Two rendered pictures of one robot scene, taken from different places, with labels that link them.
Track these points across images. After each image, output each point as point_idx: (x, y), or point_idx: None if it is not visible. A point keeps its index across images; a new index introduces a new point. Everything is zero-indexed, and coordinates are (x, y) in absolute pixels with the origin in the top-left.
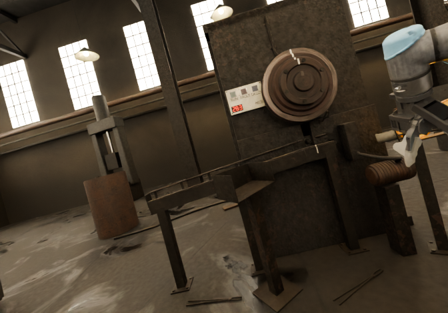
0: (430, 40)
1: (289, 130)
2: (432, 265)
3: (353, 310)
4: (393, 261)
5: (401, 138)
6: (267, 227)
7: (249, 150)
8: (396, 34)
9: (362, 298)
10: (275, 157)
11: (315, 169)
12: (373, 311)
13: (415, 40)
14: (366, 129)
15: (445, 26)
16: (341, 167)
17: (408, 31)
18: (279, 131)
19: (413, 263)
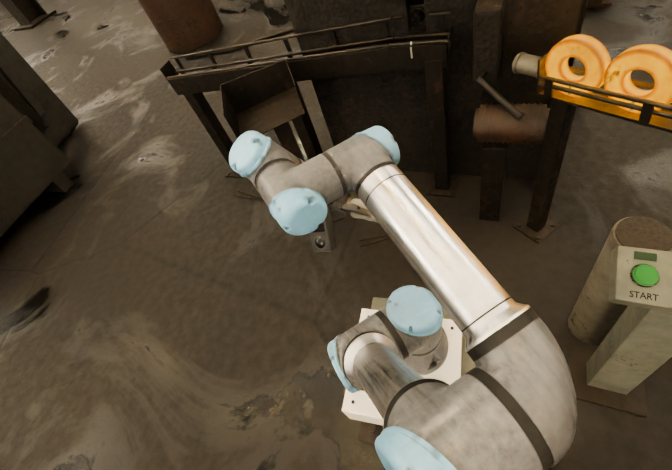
0: (254, 185)
1: None
2: (493, 240)
3: (367, 255)
4: (461, 220)
5: (542, 84)
6: (302, 158)
7: (304, 19)
8: (236, 149)
9: (386, 247)
10: (351, 39)
11: (419, 73)
12: (382, 262)
13: (242, 176)
14: (542, 15)
15: (262, 182)
16: (466, 78)
17: (235, 162)
18: None
19: (478, 230)
